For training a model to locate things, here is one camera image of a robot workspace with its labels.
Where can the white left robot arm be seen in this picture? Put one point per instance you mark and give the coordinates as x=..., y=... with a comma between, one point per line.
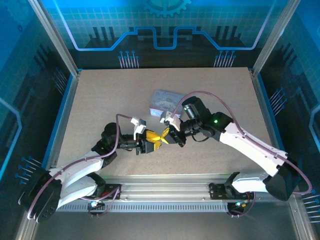
x=75, y=170

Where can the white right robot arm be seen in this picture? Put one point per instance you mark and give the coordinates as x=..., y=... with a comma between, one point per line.
x=250, y=147

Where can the lilac cartoon tin box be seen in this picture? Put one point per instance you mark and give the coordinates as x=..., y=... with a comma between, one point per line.
x=166, y=101

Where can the aluminium frame post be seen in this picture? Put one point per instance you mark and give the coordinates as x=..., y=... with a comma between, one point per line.
x=275, y=35
x=55, y=37

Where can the aluminium side frame rail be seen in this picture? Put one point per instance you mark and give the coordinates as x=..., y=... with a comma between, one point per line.
x=63, y=117
x=266, y=115

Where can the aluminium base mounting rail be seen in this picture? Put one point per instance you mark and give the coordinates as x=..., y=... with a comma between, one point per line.
x=165, y=187

